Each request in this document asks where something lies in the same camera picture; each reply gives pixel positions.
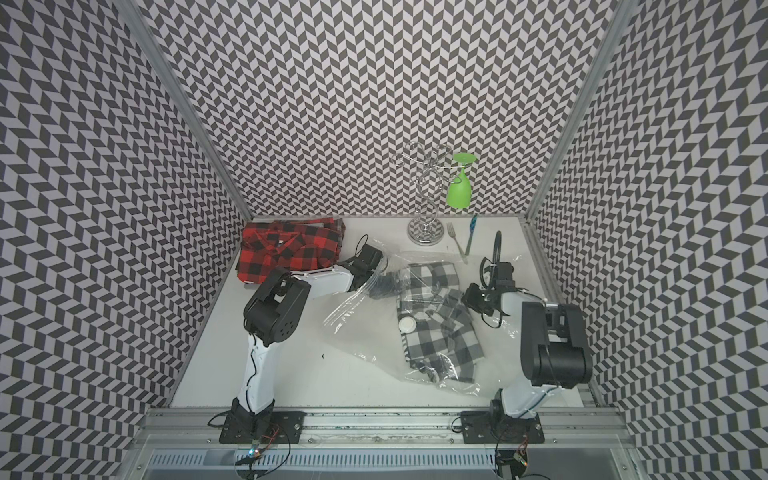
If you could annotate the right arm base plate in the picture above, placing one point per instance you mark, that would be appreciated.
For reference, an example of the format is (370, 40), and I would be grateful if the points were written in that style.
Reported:
(480, 427)

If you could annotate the aluminium corner post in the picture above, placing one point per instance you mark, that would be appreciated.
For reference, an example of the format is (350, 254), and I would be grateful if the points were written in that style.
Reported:
(605, 52)
(134, 20)

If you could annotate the grey white checked shirt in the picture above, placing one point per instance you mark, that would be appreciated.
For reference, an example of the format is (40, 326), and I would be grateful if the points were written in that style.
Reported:
(444, 347)

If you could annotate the wire glass rack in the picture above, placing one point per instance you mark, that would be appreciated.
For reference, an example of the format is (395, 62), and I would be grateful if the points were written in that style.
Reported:
(427, 165)

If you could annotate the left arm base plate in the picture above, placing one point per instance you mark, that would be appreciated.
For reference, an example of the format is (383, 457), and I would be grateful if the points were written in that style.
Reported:
(281, 427)

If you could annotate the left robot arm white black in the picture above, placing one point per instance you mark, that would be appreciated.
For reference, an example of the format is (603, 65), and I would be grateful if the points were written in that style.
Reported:
(273, 313)

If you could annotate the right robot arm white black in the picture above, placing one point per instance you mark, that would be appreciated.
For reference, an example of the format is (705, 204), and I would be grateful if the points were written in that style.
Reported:
(554, 348)

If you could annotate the white bag valve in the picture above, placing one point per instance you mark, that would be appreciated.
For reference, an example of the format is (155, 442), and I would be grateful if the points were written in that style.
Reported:
(407, 324)

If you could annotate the aluminium corner post left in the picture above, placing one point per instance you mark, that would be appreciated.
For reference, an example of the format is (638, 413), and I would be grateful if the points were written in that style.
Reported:
(134, 20)

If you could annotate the clear vacuum bag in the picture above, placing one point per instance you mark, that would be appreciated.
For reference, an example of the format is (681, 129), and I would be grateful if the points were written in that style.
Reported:
(367, 329)

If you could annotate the aluminium front rail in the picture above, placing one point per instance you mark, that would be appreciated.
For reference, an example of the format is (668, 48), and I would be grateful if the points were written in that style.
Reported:
(564, 427)

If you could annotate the blue pen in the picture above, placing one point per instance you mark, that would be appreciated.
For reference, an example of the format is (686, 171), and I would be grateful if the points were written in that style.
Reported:
(472, 226)

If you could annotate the green plastic wine glass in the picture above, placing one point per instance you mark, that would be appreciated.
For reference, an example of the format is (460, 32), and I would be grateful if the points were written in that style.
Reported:
(459, 193)

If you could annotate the aluminium corner post right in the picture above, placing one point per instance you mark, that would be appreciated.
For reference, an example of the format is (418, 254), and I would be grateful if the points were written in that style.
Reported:
(605, 52)

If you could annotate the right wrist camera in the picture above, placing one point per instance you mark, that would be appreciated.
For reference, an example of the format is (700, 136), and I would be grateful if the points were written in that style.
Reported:
(497, 276)

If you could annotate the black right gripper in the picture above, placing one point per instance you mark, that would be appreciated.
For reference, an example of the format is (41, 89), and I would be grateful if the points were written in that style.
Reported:
(469, 299)

